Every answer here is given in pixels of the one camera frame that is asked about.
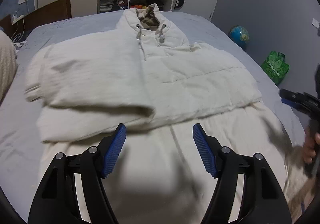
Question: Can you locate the cream white hooded coat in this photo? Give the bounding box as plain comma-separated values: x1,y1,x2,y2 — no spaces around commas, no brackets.
23,3,316,224

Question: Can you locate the person's right hand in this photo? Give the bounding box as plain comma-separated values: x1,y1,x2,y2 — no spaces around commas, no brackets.
303,128,319,164

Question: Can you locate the light blue bed sheet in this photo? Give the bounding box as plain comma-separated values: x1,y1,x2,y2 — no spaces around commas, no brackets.
1,11,304,223

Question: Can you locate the green shopping bag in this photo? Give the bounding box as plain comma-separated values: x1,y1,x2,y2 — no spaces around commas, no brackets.
261,51,290,85

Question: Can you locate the blue globe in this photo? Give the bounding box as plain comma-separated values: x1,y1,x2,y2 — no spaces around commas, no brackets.
228,25,249,50

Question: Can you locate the cream knitted blanket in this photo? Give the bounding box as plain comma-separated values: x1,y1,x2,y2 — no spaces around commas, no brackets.
0,31,17,101

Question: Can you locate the brown wooden headboard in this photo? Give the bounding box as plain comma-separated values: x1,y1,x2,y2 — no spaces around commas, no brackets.
1,0,72,37

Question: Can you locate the orange yellow toy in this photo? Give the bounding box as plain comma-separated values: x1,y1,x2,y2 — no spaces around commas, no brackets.
130,5,147,9

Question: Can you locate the white charger cable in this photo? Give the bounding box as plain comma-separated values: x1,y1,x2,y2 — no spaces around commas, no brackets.
10,13,27,49

